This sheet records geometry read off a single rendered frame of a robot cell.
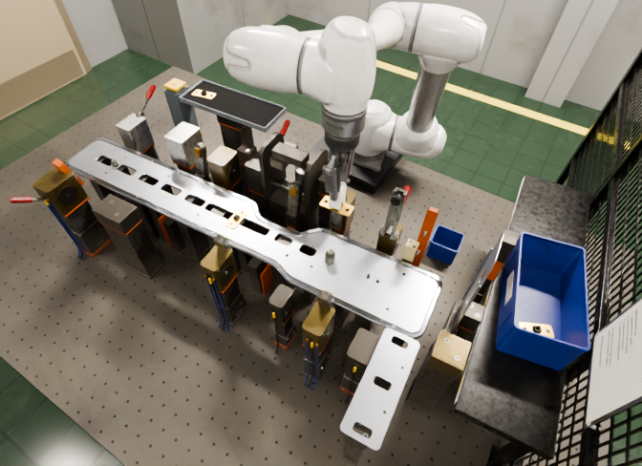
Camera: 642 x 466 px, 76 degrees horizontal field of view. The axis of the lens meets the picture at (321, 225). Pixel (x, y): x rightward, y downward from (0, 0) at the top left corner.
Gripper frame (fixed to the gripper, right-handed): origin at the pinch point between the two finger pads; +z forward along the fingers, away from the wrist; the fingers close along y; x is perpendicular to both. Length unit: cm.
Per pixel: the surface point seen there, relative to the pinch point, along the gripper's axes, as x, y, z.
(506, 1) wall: -4, -318, 66
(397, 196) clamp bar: 11.3, -15.3, 8.6
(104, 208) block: -72, 19, 27
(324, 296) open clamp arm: 6.1, 17.3, 17.9
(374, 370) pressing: 24.1, 23.9, 29.6
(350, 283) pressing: 7.7, 3.7, 29.6
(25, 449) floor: -99, 89, 130
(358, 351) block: 18.4, 20.4, 31.6
